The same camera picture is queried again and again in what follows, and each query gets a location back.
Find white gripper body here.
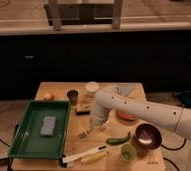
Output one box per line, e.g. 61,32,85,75
90,105,110,129

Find silver fork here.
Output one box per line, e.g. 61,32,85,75
78,125,105,139

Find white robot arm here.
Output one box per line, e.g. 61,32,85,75
90,85,191,171

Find wooden brush block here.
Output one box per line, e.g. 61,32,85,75
76,98,93,115

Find green chili pepper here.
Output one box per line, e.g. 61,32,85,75
106,132,131,145

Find orange plate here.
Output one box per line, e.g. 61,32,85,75
116,111,138,121

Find white lidded jar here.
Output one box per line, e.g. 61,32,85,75
85,81,99,97

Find dark metal cup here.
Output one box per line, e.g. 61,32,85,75
67,90,78,106

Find grey cloth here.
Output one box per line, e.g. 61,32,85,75
116,85,134,97

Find yellow banana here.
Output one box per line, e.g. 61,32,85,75
81,151,107,164

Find small green cup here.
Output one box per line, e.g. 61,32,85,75
121,144,137,161

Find grey sponge block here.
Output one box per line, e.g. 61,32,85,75
40,116,56,136

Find dark red bowl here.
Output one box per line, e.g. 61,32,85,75
133,123,162,155

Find green plastic tray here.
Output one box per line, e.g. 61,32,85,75
8,100,70,160

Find teal object on floor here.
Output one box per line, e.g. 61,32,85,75
174,91,191,108

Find black cable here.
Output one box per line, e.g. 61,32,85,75
160,138,187,152

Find wooden chair frame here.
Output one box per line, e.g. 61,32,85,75
43,0,123,31

